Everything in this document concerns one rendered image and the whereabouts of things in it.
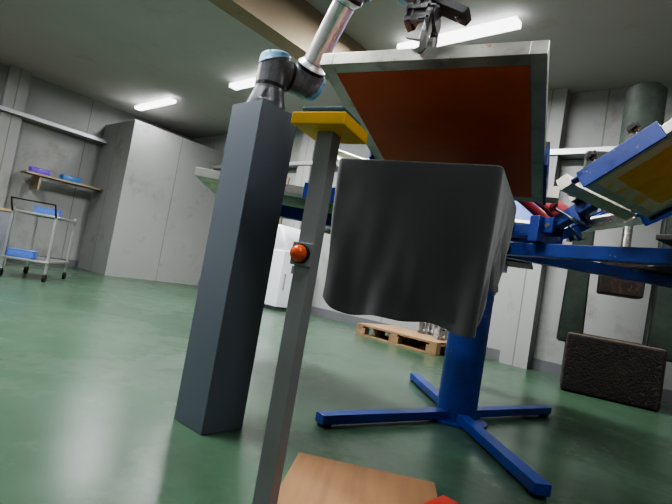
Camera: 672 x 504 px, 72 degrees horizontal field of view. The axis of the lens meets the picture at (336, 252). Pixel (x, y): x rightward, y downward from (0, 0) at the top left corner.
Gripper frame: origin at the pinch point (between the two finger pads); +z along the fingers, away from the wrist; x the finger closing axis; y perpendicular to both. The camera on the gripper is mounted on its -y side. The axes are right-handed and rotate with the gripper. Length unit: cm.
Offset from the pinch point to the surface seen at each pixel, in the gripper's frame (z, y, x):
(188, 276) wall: -29, 603, -598
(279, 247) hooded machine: -76, 333, -465
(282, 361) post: 83, 13, 5
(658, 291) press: -54, -114, -351
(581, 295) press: -41, -59, -353
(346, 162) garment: 26.0, 19.4, -10.9
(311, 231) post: 55, 11, 11
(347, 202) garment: 36.8, 17.2, -13.8
